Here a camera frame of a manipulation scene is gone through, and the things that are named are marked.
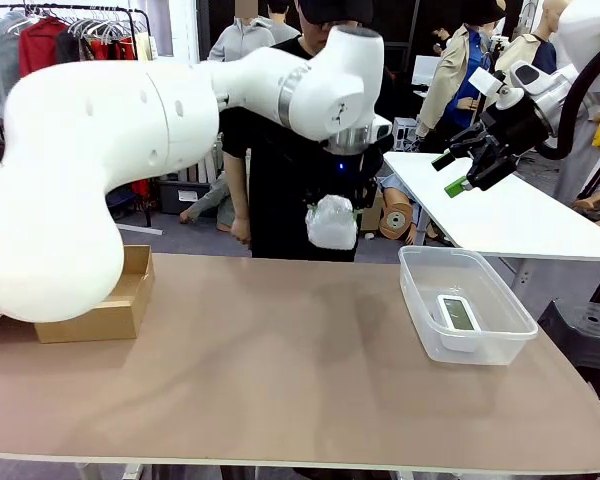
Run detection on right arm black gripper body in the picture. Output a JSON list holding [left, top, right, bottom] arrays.
[[480, 98, 555, 157]]

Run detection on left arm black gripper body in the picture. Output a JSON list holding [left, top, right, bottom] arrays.
[[311, 146, 382, 197]]

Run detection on chunky bubble-wrapped clock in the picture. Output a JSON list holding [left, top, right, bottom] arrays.
[[304, 194, 360, 252]]

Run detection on white unwrapped digital clock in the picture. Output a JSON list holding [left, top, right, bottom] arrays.
[[435, 293, 482, 352]]

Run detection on person's right forearm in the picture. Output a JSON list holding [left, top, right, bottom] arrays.
[[223, 153, 252, 222]]

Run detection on person's right hand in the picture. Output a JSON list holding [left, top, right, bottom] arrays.
[[229, 216, 253, 247]]

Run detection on person in black shirt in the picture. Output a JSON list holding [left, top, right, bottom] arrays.
[[219, 0, 407, 264]]

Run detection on cardboard spool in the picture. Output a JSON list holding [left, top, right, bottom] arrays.
[[378, 186, 417, 242]]

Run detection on white table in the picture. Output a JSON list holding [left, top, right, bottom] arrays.
[[381, 149, 600, 302]]

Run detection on small white crate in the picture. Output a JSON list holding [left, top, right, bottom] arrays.
[[391, 116, 422, 152]]

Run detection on mannequin in beige coat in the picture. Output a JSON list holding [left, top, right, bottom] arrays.
[[416, 0, 507, 152]]

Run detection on mannequin in gray skirt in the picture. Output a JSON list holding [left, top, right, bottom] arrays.
[[552, 113, 600, 207]]

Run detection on mannequin in cream jacket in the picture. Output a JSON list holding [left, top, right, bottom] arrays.
[[493, 0, 562, 77]]

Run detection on black stand pole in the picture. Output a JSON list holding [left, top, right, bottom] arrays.
[[479, 33, 512, 72]]

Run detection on white monitor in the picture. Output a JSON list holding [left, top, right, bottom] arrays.
[[410, 54, 444, 87]]

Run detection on seated mannequin in gray clothes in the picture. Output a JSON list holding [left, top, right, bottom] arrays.
[[179, 168, 232, 234]]

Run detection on lying mannequin legs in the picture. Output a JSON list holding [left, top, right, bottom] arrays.
[[571, 178, 600, 232]]

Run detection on clear plastic container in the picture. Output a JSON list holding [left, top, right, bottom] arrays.
[[398, 244, 540, 368]]

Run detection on dark storage bin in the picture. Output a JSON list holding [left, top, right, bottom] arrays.
[[156, 178, 217, 217]]

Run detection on mannequin in gray hoodie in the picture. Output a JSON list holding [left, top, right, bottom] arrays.
[[206, 0, 302, 65]]

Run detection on black metal clothes rack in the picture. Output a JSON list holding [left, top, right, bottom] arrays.
[[0, 3, 154, 229]]

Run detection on black stool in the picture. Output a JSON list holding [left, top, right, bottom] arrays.
[[536, 298, 600, 402]]

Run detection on cream hanging garment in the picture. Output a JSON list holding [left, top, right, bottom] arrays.
[[133, 32, 155, 64]]

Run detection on brown cardboard box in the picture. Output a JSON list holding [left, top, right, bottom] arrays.
[[33, 244, 157, 345]]

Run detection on dark gray hanging garment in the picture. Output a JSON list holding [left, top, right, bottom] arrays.
[[54, 30, 95, 65]]

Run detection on red hanging jacket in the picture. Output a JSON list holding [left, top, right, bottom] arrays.
[[18, 17, 62, 80]]

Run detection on light gray hanging shirt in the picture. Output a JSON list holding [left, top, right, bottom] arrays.
[[0, 12, 27, 117]]

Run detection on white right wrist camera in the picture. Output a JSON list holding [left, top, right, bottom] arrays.
[[468, 66, 524, 112]]

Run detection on white table frame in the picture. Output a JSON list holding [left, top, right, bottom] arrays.
[[73, 461, 154, 480]]

